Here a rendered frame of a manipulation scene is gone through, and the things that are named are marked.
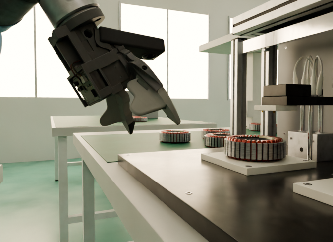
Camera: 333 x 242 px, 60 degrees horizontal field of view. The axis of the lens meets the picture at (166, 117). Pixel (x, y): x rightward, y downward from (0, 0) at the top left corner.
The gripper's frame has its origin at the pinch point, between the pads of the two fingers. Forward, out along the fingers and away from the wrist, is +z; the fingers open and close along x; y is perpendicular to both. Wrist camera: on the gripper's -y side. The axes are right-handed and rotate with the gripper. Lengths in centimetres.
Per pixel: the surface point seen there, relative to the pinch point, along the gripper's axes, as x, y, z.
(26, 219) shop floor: -213, 16, 46
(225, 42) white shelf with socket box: -50, -85, -1
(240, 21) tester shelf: -7.1, -42.2, -7.7
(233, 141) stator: 3.4, -10.7, 9.9
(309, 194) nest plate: 20.0, -2.0, 13.1
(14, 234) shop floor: -189, 27, 45
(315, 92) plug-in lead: 10.3, -29.6, 11.2
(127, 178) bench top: -8.5, 5.6, 6.2
